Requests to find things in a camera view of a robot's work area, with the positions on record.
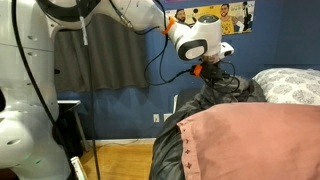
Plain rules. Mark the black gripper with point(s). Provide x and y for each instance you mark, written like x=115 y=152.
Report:
x=210 y=70

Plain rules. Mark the black mattress sheet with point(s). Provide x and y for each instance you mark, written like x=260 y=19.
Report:
x=185 y=95

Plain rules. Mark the blank white wall plate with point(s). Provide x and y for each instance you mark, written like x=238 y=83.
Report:
x=167 y=116

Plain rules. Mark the white wall power outlet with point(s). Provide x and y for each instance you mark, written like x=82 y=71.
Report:
x=156 y=118

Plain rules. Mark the white bed frame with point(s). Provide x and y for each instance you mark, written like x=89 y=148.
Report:
x=175 y=103

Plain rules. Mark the basketball players poster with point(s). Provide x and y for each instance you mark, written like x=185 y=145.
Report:
x=240 y=16

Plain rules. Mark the white framed panel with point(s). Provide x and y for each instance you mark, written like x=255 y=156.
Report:
x=78 y=168

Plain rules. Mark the dark grey duvet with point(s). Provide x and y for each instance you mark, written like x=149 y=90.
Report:
x=166 y=150

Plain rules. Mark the dark grey curtain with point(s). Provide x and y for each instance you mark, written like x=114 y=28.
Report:
x=110 y=60

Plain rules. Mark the white baseboard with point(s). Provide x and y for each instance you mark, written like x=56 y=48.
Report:
x=123 y=141

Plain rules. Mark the pink pillow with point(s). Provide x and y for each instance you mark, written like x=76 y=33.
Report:
x=253 y=143

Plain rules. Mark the black side table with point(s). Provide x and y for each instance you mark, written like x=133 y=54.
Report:
x=68 y=102

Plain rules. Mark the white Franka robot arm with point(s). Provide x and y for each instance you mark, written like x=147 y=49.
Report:
x=26 y=100

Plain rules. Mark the white grey patterned pillow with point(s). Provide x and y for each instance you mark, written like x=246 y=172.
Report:
x=293 y=85

